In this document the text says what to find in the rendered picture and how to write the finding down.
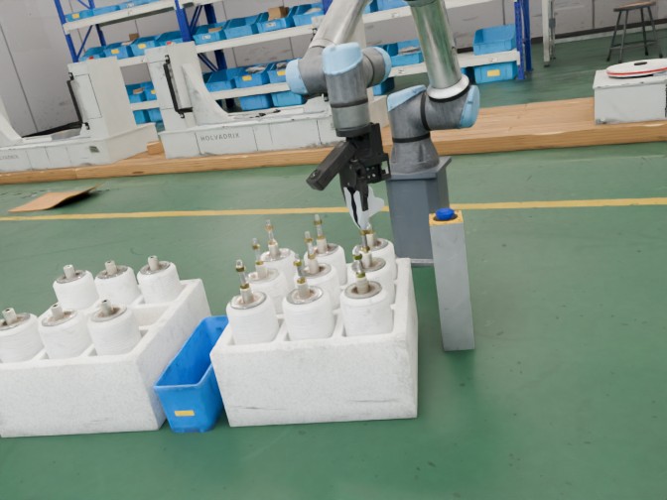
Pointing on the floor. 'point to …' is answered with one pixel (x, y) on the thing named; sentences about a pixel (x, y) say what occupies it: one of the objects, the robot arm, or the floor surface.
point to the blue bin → (194, 381)
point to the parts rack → (280, 38)
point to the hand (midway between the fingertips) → (358, 224)
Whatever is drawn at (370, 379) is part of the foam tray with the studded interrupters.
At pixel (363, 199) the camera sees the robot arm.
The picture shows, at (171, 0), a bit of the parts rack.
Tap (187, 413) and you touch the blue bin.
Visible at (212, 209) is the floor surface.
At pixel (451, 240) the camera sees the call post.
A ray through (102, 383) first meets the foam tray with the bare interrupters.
